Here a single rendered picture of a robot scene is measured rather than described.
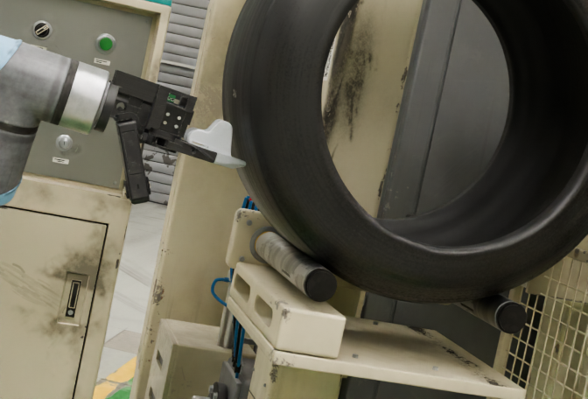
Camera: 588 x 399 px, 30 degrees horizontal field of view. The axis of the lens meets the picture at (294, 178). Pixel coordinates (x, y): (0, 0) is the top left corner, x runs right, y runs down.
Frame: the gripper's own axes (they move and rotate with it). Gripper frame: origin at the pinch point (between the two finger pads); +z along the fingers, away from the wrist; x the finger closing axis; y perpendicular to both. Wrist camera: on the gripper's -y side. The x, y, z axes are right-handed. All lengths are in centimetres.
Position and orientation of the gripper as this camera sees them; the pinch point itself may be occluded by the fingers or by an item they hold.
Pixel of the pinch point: (235, 165)
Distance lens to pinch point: 152.5
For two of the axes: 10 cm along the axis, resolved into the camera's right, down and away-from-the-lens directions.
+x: -2.3, -1.1, 9.7
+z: 9.2, 3.1, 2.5
